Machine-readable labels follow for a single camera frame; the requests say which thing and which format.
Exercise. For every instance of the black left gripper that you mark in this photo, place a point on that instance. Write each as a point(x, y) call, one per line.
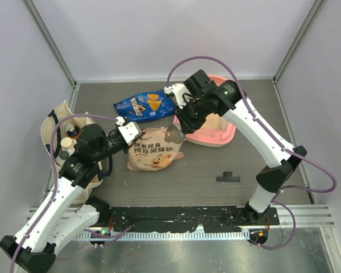
point(126, 149)

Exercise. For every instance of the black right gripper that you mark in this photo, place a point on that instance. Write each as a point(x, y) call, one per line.
point(188, 125)

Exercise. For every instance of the metal litter scoop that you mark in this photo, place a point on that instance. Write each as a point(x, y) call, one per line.
point(174, 134)

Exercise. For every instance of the pink cat litter bag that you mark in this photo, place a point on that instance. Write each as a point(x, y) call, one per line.
point(152, 153)

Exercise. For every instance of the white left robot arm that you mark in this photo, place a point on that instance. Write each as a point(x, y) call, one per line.
point(35, 247)

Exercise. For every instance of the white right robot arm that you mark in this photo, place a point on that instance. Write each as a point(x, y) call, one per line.
point(280, 156)

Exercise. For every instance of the blue Doritos chip bag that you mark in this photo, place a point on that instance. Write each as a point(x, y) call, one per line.
point(146, 106)

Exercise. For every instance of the orange bottle in tote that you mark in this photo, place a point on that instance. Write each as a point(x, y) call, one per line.
point(75, 132)

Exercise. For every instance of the white bottle in tote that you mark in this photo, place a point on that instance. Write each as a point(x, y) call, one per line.
point(67, 143)

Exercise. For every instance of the grey-capped bottle in tote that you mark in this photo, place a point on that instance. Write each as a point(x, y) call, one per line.
point(64, 155)

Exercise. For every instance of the cream canvas tote bag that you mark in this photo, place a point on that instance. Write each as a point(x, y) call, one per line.
point(46, 131)

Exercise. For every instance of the black bag clip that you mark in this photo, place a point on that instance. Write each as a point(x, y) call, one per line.
point(228, 177)

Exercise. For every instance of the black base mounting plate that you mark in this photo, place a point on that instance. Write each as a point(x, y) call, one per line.
point(182, 219)

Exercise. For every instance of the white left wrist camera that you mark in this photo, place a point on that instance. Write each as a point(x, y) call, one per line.
point(122, 124)

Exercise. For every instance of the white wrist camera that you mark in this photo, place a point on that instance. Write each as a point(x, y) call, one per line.
point(179, 93)
point(122, 124)

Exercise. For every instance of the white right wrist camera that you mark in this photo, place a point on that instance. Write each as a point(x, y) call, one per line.
point(179, 93)

